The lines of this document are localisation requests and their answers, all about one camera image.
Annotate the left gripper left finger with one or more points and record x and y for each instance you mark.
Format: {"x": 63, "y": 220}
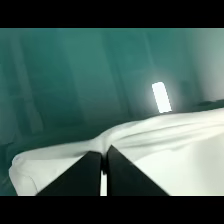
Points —
{"x": 81, "y": 178}

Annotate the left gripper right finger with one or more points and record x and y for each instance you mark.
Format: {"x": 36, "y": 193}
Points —
{"x": 128, "y": 178}

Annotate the white garment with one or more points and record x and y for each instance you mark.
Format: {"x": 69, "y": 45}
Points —
{"x": 173, "y": 153}

